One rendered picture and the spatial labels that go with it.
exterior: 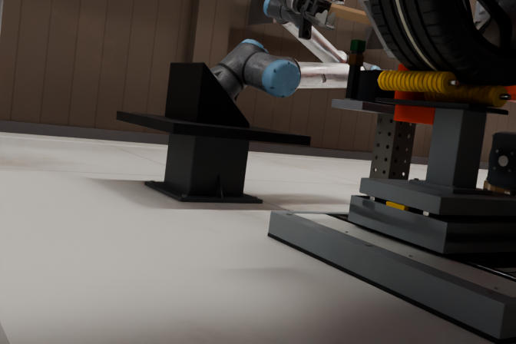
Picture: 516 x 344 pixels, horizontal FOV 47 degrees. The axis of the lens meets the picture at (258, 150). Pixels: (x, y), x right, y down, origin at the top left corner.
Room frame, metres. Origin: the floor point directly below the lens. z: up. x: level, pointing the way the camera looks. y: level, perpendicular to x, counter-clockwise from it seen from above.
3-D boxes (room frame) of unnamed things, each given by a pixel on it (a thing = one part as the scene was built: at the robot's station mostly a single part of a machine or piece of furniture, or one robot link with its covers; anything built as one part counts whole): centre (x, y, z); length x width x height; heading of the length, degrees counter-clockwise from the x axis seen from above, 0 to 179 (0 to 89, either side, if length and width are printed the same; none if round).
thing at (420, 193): (1.66, -0.55, 0.32); 0.40 x 0.30 x 0.28; 121
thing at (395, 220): (1.69, -0.59, 0.13); 0.50 x 0.36 x 0.10; 121
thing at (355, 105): (2.18, -0.47, 0.44); 0.43 x 0.17 x 0.03; 121
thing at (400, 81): (1.66, -0.41, 0.51); 0.29 x 0.06 x 0.06; 31
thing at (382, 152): (2.19, -0.49, 0.21); 0.10 x 0.10 x 0.42; 31
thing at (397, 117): (1.77, -0.48, 0.48); 0.16 x 0.12 x 0.17; 31
